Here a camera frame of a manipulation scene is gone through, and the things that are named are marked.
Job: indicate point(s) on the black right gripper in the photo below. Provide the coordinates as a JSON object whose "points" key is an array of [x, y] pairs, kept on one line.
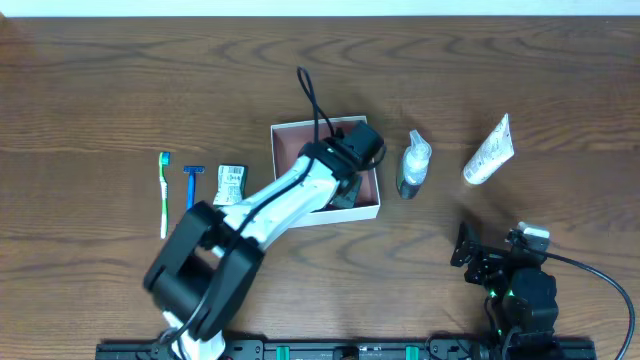
{"points": [[478, 254]]}

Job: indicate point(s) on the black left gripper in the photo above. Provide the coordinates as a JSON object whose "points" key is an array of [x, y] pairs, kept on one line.
{"points": [[347, 195]]}

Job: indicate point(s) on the white box brown inside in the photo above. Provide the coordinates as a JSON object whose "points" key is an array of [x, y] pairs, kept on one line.
{"points": [[287, 139]]}

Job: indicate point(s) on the green white soap packet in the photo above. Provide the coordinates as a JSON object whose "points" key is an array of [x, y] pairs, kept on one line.
{"points": [[231, 184]]}

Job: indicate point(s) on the white lotion tube gold cap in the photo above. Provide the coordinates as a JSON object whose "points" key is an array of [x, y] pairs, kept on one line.
{"points": [[496, 150]]}

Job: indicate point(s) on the blue disposable razor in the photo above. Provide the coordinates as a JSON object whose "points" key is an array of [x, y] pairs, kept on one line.
{"points": [[192, 171]]}

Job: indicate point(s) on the white green toothbrush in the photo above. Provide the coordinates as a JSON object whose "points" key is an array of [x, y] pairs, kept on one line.
{"points": [[163, 162]]}

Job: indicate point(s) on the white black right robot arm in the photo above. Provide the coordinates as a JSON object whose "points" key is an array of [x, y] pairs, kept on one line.
{"points": [[521, 303]]}

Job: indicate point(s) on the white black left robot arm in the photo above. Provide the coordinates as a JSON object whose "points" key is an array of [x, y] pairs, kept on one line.
{"points": [[203, 272]]}

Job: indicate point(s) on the clear dark foam pump bottle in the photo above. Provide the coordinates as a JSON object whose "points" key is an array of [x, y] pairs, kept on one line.
{"points": [[413, 167]]}

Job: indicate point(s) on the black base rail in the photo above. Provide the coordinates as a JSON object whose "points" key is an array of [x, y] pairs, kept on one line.
{"points": [[430, 349]]}

